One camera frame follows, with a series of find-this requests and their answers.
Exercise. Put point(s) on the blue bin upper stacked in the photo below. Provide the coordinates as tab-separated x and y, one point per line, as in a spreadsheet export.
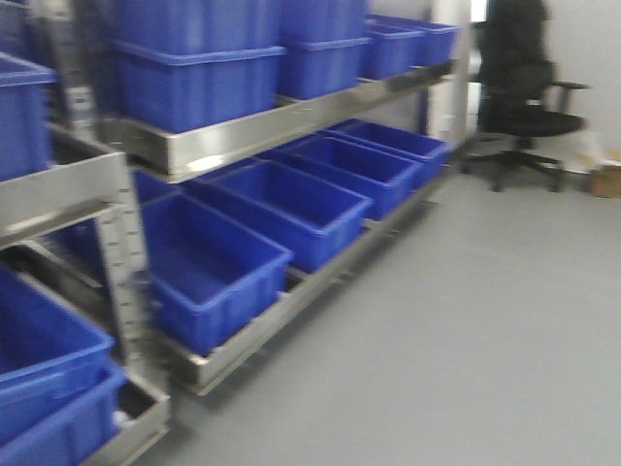
182	92

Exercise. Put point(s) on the blue bin bottom left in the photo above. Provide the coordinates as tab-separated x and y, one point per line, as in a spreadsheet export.
59	385

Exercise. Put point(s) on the black office chair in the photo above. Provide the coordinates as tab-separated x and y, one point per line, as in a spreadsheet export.
520	94

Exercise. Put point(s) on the cardboard box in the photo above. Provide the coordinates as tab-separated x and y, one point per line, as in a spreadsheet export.
604	182

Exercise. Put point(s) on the blue bin lower nearest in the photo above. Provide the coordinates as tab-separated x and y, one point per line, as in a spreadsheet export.
209	275

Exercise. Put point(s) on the right steel shelf rack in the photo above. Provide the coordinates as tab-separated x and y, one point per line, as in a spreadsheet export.
142	235

